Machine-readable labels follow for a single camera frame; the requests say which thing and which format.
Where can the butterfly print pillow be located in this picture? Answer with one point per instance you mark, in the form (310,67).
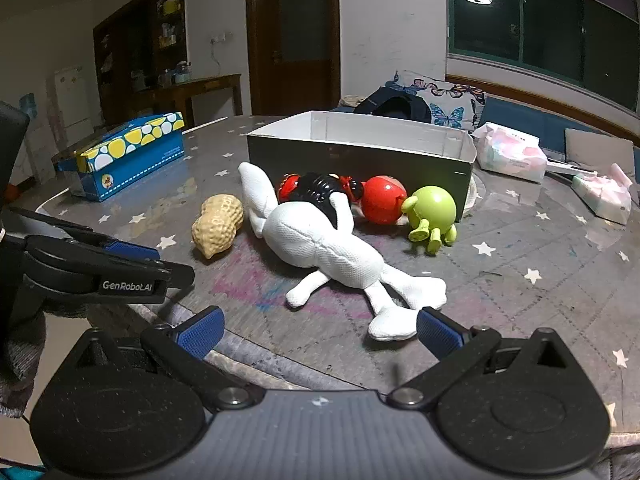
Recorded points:
(407,80)
(455,105)

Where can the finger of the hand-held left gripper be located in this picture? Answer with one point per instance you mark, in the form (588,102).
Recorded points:
(127,250)
(125,280)

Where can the white fridge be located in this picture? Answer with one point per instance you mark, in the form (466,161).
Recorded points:
(70,100)

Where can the red and brown round toy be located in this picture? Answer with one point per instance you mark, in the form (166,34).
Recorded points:
(382,202)

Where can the blue dotted tissue box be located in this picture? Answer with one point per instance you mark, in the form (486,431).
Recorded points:
(130,165)

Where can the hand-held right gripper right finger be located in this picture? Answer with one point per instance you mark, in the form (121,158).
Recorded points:
(440,332)

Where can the dark wooden door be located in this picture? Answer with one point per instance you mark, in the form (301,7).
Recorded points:
(295,35)

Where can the pink tissue pack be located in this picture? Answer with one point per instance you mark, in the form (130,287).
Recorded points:
(510,152)
(602,195)

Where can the blue sofa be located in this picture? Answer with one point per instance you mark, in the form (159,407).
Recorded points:
(520,120)

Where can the wooden shelf cabinet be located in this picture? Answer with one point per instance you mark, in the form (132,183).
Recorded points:
(125,60)

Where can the cardboard box with white inside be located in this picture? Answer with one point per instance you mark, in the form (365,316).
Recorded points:
(375,160)

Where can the grey pillow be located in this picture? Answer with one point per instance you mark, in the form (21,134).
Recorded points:
(600,147)

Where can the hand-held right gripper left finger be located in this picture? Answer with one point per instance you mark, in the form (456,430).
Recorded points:
(200,332)

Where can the grey star tablecloth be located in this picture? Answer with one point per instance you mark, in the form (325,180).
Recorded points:
(500,285)

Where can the white plush toy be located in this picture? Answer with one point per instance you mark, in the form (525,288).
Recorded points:
(310,245)

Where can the pale round object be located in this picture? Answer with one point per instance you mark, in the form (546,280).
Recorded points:
(355,101)

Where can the white flat packet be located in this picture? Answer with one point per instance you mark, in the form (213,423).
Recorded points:
(567,169)

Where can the tan peanut toy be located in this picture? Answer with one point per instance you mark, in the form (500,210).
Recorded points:
(217,227)

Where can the wooden side table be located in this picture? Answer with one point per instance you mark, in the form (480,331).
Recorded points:
(200,85)

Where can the dark window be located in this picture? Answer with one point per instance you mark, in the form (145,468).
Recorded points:
(550,20)

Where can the black and red toy figure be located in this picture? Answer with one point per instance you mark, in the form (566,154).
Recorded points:
(320,190)

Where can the green round toy figure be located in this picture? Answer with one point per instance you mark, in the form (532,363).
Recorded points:
(435,207)

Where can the black backpack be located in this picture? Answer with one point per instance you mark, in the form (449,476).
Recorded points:
(395,105)

